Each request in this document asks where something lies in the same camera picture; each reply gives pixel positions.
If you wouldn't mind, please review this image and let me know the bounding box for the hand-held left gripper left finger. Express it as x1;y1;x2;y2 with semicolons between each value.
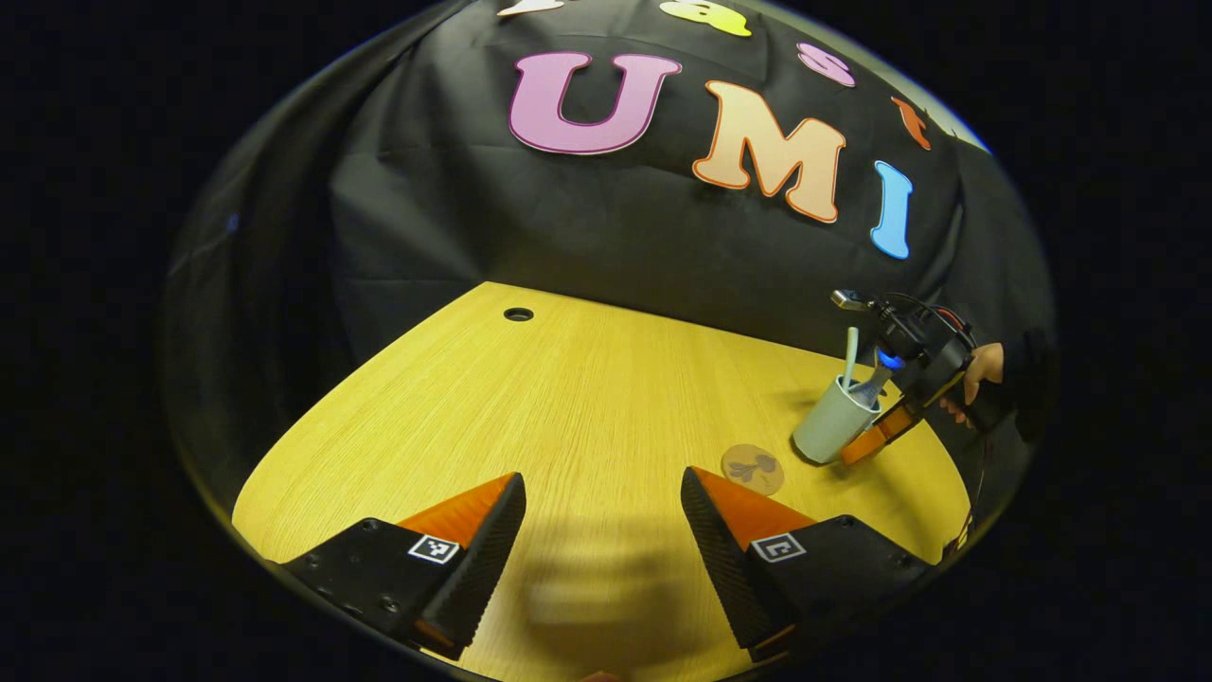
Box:
282;472;527;661

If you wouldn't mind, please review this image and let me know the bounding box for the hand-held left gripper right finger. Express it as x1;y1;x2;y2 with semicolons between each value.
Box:
681;466;934;662

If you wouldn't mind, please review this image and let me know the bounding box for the pale green cup wooden handle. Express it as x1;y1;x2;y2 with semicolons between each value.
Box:
792;375;883;466

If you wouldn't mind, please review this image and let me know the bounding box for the white toothpaste tube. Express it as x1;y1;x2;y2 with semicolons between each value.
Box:
849;350;900;410

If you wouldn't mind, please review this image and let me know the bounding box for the round cork coaster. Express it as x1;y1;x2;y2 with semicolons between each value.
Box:
721;443;786;497

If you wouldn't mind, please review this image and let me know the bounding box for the wooden desktop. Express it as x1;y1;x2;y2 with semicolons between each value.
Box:
232;280;971;682

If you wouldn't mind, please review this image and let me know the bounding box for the black backdrop cloth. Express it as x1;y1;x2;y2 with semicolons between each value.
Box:
161;0;1057;531

